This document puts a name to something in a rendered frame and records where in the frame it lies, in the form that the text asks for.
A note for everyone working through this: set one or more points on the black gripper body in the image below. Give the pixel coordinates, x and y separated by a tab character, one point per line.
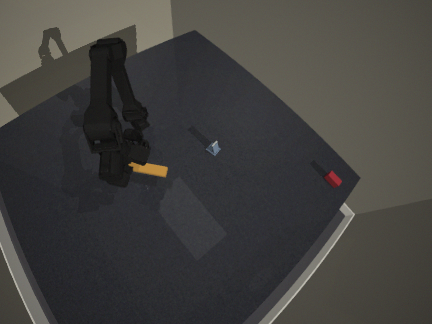
130	135

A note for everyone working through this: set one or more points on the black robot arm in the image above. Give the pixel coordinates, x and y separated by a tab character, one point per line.
101	122

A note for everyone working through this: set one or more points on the small red block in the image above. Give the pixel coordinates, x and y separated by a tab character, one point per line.
332	178

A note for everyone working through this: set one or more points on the orange bar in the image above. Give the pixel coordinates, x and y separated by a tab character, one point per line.
150	169

